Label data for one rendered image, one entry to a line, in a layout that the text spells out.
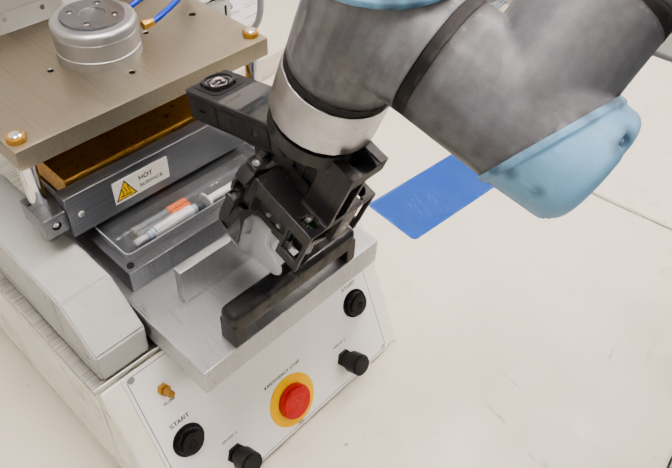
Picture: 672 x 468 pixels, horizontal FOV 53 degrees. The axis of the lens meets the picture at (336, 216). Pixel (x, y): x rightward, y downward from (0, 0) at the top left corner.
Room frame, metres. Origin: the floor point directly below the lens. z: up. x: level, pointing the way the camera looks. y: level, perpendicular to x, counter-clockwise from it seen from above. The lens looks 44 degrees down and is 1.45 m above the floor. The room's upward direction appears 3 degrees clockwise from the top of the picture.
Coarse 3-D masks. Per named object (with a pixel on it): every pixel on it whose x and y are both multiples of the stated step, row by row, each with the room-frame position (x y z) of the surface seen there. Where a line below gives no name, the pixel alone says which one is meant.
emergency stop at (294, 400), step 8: (296, 384) 0.41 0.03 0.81; (288, 392) 0.40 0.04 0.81; (296, 392) 0.40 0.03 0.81; (304, 392) 0.40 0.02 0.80; (280, 400) 0.39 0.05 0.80; (288, 400) 0.39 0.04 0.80; (296, 400) 0.39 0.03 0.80; (304, 400) 0.40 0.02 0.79; (280, 408) 0.38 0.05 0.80; (288, 408) 0.38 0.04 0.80; (296, 408) 0.39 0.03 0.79; (304, 408) 0.39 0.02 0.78; (288, 416) 0.38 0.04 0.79; (296, 416) 0.38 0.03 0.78
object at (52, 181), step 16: (160, 112) 0.55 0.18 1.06; (176, 112) 0.55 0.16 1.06; (128, 128) 0.52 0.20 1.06; (144, 128) 0.52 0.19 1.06; (160, 128) 0.52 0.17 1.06; (176, 128) 0.53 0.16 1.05; (80, 144) 0.49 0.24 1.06; (96, 144) 0.49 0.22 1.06; (112, 144) 0.49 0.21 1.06; (128, 144) 0.49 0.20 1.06; (144, 144) 0.50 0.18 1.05; (48, 160) 0.46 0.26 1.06; (64, 160) 0.47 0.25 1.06; (80, 160) 0.47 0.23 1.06; (96, 160) 0.47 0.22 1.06; (112, 160) 0.47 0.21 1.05; (48, 176) 0.46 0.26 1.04; (64, 176) 0.44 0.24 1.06; (80, 176) 0.45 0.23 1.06
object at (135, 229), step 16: (224, 160) 0.54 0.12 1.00; (240, 160) 0.55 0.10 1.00; (192, 176) 0.52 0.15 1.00; (208, 176) 0.52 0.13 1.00; (224, 176) 0.52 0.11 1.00; (160, 192) 0.49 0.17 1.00; (176, 192) 0.49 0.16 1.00; (192, 192) 0.49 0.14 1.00; (208, 192) 0.49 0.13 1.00; (224, 192) 0.50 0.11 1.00; (128, 208) 0.46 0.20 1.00; (144, 208) 0.47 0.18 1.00; (160, 208) 0.47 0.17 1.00; (176, 208) 0.47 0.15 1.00; (192, 208) 0.47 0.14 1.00; (112, 224) 0.44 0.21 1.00; (128, 224) 0.44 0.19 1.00; (144, 224) 0.44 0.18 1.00; (160, 224) 0.45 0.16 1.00; (176, 224) 0.45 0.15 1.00; (112, 240) 0.42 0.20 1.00; (128, 240) 0.42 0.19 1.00; (144, 240) 0.42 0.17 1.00
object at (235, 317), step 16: (336, 240) 0.43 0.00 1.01; (352, 240) 0.44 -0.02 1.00; (304, 256) 0.41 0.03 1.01; (320, 256) 0.41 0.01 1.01; (336, 256) 0.43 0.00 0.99; (352, 256) 0.45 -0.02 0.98; (288, 272) 0.39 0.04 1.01; (304, 272) 0.40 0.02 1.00; (256, 288) 0.37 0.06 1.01; (272, 288) 0.37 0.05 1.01; (288, 288) 0.38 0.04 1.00; (240, 304) 0.35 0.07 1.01; (256, 304) 0.36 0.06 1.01; (272, 304) 0.37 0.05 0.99; (224, 320) 0.34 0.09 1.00; (240, 320) 0.34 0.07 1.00; (224, 336) 0.35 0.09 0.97; (240, 336) 0.34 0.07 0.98
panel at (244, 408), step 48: (288, 336) 0.44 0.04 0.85; (336, 336) 0.47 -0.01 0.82; (384, 336) 0.51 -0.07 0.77; (144, 384) 0.34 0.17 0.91; (192, 384) 0.36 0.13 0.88; (240, 384) 0.38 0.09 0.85; (288, 384) 0.41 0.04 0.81; (336, 384) 0.44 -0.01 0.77; (240, 432) 0.35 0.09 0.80; (288, 432) 0.38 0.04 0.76
